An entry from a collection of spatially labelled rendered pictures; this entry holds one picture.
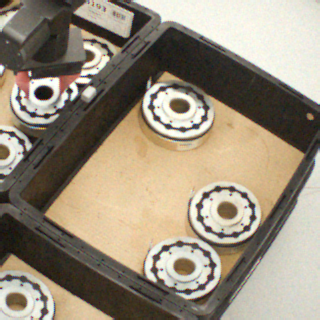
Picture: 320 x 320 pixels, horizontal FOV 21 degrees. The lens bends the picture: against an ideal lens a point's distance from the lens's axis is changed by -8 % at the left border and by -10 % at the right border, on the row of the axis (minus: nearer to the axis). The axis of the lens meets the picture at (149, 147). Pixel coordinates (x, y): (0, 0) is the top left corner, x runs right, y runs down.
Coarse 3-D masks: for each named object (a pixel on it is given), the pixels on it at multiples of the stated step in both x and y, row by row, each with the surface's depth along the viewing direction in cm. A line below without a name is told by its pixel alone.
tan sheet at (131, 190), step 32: (128, 128) 130; (224, 128) 132; (256, 128) 133; (96, 160) 126; (128, 160) 127; (160, 160) 128; (192, 160) 128; (224, 160) 129; (256, 160) 130; (288, 160) 131; (64, 192) 122; (96, 192) 123; (128, 192) 124; (160, 192) 124; (256, 192) 126; (64, 224) 119; (96, 224) 120; (128, 224) 121; (160, 224) 121; (128, 256) 118; (224, 256) 119
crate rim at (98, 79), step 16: (112, 0) 133; (128, 0) 132; (160, 16) 131; (144, 32) 128; (128, 48) 126; (112, 64) 124; (96, 80) 122; (64, 112) 118; (48, 128) 116; (32, 160) 113; (16, 176) 111; (0, 192) 109
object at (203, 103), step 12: (156, 84) 131; (168, 84) 132; (180, 84) 132; (156, 96) 130; (192, 96) 131; (204, 96) 131; (144, 108) 129; (156, 108) 129; (204, 108) 130; (156, 120) 128; (168, 120) 128; (192, 120) 128; (204, 120) 129; (168, 132) 127; (180, 132) 127; (192, 132) 127; (204, 132) 128
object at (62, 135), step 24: (168, 24) 130; (144, 48) 127; (216, 48) 128; (120, 72) 123; (264, 72) 127; (96, 96) 120; (72, 120) 117; (48, 144) 114; (312, 144) 120; (288, 192) 115; (72, 240) 106; (264, 240) 111; (120, 264) 105; (240, 264) 108; (192, 312) 102
